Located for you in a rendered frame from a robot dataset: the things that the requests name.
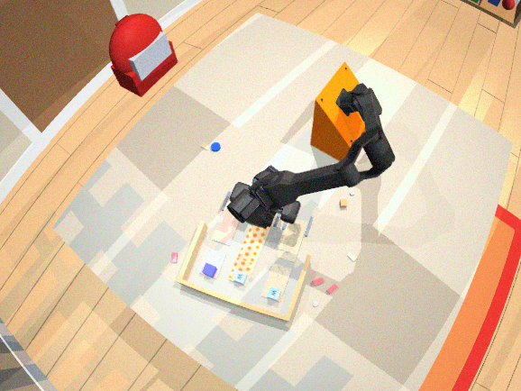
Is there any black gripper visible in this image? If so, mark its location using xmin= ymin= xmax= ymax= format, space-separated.
xmin=229 ymin=182 xmax=301 ymax=224

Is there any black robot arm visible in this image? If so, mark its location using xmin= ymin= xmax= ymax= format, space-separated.
xmin=226 ymin=83 xmax=396 ymax=229

